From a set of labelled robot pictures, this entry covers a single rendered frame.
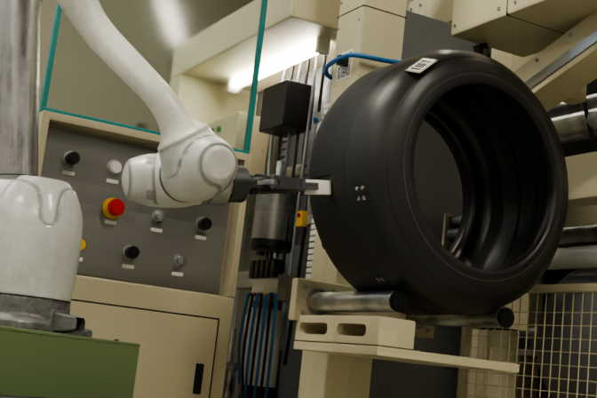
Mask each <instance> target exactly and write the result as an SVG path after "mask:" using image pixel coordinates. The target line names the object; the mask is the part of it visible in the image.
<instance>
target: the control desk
mask: <svg viewBox="0 0 597 398"><path fill-rule="evenodd" d="M160 139H161V135H157V134H154V133H149V132H144V131H137V130H133V129H129V128H124V127H120V126H116V125H112V124H107V123H100V122H95V121H92V120H87V119H83V118H79V117H74V116H70V115H63V114H58V113H54V112H50V111H46V110H43V111H42V112H40V113H39V134H38V177H43V178H48V179H57V180H61V181H65V182H67V183H68V184H69V185H70V186H71V187H72V189H73V190H75V191H76V194H77V197H78V200H79V203H80V205H81V209H82V214H83V236H82V245H81V252H80V259H79V265H78V270H77V275H76V283H75V286H74V289H73V293H72V299H71V303H70V314H71V315H74V316H78V317H82V318H84V320H85V325H84V327H85V329H88V330H92V338H102V339H109V340H115V339H119V341H123V342H130V343H137V344H140V346H139V358H138V365H137V371H136V378H135V385H134V391H133V397H132V398H222V395H223V388H224V381H225V374H226V366H227V352H228V345H229V337H230V330H231V322H232V315H233V307H234V299H233V298H234V297H235V289H236V282H237V275H238V267H239V259H240V252H241V245H242V237H243V223H244V216H245V208H246V201H247V199H246V200H245V201H244V202H243V203H226V204H224V205H191V206H189V207H185V208H159V207H150V206H146V205H142V204H139V203H135V202H132V201H130V200H128V199H127V198H126V197H125V195H124V192H123V188H122V174H123V168H124V166H125V164H126V162H127V161H128V160H129V159H131V158H133V157H136V156H139V155H146V154H157V153H158V150H157V148H158V146H159V144H160Z"/></svg>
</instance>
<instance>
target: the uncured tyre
mask: <svg viewBox="0 0 597 398"><path fill-rule="evenodd" d="M422 58H428V59H435V60H437V61H436V62H435V63H434V64H433V65H431V66H430V67H428V68H427V69H425V70H424V71H422V72H421V73H414V72H409V71H405V70H406V69H407V68H409V67H410V66H412V65H413V64H415V63H416V62H418V61H419V60H421V59H422ZM424 120H425V121H426V122H427V123H429V124H430V125H431V126H432V127H433V128H434V129H435V130H436V131H437V132H438V133H439V134H440V135H441V136H442V138H443V139H444V141H445V142H446V144H447V145H448V147H449V149H450V151H451V153H452V154H453V157H454V159H455V161H456V164H457V167H458V171H459V175H460V179H461V184H462V191H463V210H462V217H461V221H460V225H459V229H458V233H457V235H456V238H455V240H454V242H453V244H452V245H451V247H450V249H449V250H448V251H447V250H446V249H445V248H444V247H443V246H442V244H441V243H440V242H439V241H438V239H437V238H436V237H435V235H434V233H433V232H432V230H431V228H430V227H429V226H428V224H427V222H426V219H425V217H424V214H423V212H422V210H421V208H420V205H419V201H418V196H417V191H416V187H415V180H414V152H415V146H416V141H417V137H418V132H419V129H420V126H421V124H422V123H423V121H424ZM327 174H330V176H327V177H323V178H319V179H318V180H330V181H331V195H309V200H310V205H311V211H312V215H313V219H314V224H315V227H316V230H317V233H318V235H319V237H320V240H321V242H322V246H323V248H324V249H325V251H326V252H327V254H328V256H329V258H330V260H331V262H332V263H333V265H334V266H335V268H336V269H337V270H338V271H339V272H340V273H341V275H342V276H343V277H344V278H345V279H346V280H347V281H348V282H349V283H350V284H351V285H352V286H353V287H354V288H355V289H356V290H357V291H404V292H405V293H406V294H407V296H408V299H409V304H408V306H407V308H406V309H405V310H404V311H402V312H399V313H403V314H412V315H446V314H482V313H487V312H490V311H493V310H496V309H498V308H500V307H502V306H505V305H507V304H510V303H512V302H514V301H515V300H516V299H518V298H520V297H521V296H523V295H524V294H525V293H527V292H528V291H529V290H530V289H531V288H532V287H533V286H534V285H535V284H536V283H537V282H538V281H539V279H540V278H541V277H542V275H543V274H544V273H545V271H546V269H547V268H548V267H549V265H550V263H551V261H552V260H553V256H554V254H555V252H556V250H557V248H558V245H559V242H560V239H561V234H562V231H563V228H564V224H565V220H566V215H567V209H568V199H569V182H568V173H567V166H566V161H565V157H564V153H563V150H562V146H561V142H560V139H559V136H558V133H557V131H556V130H555V127H554V125H553V122H552V120H551V118H550V116H549V115H548V114H547V112H546V110H545V108H544V107H543V105H542V104H541V102H540V101H539V100H538V98H537V97H536V95H535V94H534V93H533V92H532V90H531V89H530V88H529V87H528V85H526V84H525V83H524V82H523V81H522V80H521V79H520V77H518V76H517V75H516V74H515V73H514V72H513V71H512V70H510V69H509V68H507V67H506V66H504V65H503V64H501V63H500V62H498V61H496V60H494V59H492V58H490V57H488V56H485V55H482V54H480V53H477V52H470V51H462V50H436V51H430V52H424V53H421V54H419V55H417V56H414V57H411V58H408V59H406V60H402V61H399V62H396V63H394V64H391V65H389V66H386V67H383V68H379V69H376V70H374V71H371V72H369V73H368V74H366V75H364V76H362V77H360V78H359V79H357V80H356V81H355V82H353V83H352V84H351V85H350V86H349V87H347V88H346V89H345V90H344V91H343V92H342V93H341V94H340V95H339V96H338V98H337V99H336V100H335V101H334V102H333V104H332V105H331V106H330V108H329V110H328V111H327V113H326V114H325V116H324V118H323V120H322V122H321V124H320V126H319V128H318V131H317V133H316V135H315V138H314V144H313V147H312V151H311V156H310V162H309V172H308V179H313V178H314V177H319V176H322V175H327ZM360 183H365V187H366V194H367V199H368V202H367V203H357V202H356V198H355V191H354V184H360ZM373 275H381V276H382V277H383V278H384V279H385V280H386V281H387V282H388V283H382V284H379V283H378V282H377V280H376V279H375V278H374V277H373Z"/></svg>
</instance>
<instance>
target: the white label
mask: <svg viewBox="0 0 597 398"><path fill-rule="evenodd" d="M436 61H437V60H435V59H428V58H422V59H421V60H419V61H418V62H416V63H415V64H413V65H412V66H410V67H409V68H407V69H406V70H405V71H409V72H414V73H421V72H422V71H424V70H425V69H427V68H428V67H430V66H431V65H433V64H434V63H435V62H436Z"/></svg>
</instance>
